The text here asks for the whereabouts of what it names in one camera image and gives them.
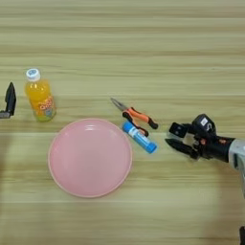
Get blue glue stick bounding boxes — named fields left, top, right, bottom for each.
left=122, top=121, right=158, bottom=155

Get orange juice bottle white cap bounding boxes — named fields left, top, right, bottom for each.
left=24, top=67, right=57, bottom=123

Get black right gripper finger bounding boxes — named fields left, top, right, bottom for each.
left=164, top=138, right=199, bottom=161
left=167, top=122, right=192, bottom=139

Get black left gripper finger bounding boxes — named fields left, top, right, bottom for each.
left=4, top=81, right=17, bottom=118

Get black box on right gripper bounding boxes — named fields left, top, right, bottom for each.
left=190, top=113, right=217, bottom=137

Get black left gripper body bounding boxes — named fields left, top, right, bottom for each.
left=0, top=109, right=11, bottom=120

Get pink round plate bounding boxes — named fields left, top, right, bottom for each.
left=47, top=118, right=133, bottom=199

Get orange black handled pliers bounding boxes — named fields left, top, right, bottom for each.
left=110, top=97, right=160, bottom=138

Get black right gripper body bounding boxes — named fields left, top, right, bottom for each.
left=184, top=125, right=236, bottom=164

